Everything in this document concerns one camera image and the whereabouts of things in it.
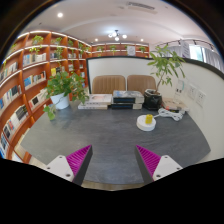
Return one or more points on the ceiling chandelier lamp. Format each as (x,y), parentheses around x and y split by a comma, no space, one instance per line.
(117,36)

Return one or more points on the orange wooden bookshelf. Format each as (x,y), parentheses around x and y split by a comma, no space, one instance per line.
(32,59)

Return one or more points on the right tan chair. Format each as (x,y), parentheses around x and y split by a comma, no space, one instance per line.
(140,83)

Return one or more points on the yellow cylindrical plug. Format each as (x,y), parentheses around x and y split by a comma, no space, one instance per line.
(148,119)

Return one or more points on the tan chair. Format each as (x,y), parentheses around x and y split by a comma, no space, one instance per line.
(106,84)
(140,83)

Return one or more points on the white round charger base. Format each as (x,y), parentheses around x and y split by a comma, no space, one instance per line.
(145,124)

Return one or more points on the left tan chair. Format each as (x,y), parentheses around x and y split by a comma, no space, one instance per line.
(106,84)

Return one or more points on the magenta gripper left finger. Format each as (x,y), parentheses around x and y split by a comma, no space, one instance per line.
(72,167)

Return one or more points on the white wall socket plate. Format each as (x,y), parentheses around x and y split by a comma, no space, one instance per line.
(200,99)

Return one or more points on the right stack of dark books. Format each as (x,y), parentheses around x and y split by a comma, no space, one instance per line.
(127,100)

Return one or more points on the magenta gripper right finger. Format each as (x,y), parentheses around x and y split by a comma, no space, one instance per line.
(154,167)

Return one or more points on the tall plant in black pot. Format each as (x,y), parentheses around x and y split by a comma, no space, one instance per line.
(166,63)

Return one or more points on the white power strip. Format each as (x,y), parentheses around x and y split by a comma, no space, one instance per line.
(170,105)

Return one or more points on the left stack of white books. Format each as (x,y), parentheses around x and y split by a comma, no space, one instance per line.
(96,101)

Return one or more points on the leafy plant in white pot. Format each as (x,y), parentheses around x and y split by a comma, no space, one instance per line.
(61,85)

